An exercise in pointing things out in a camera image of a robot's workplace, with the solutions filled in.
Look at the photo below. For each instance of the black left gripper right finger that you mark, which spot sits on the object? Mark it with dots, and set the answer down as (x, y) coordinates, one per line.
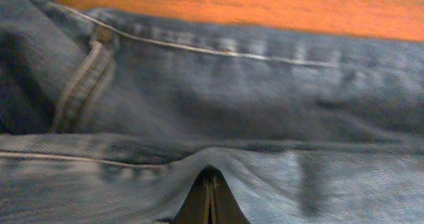
(224, 208)

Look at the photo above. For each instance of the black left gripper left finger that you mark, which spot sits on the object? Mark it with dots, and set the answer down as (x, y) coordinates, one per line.
(195, 209)

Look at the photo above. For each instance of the blue denim jeans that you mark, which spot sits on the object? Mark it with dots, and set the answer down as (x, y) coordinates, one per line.
(109, 117)

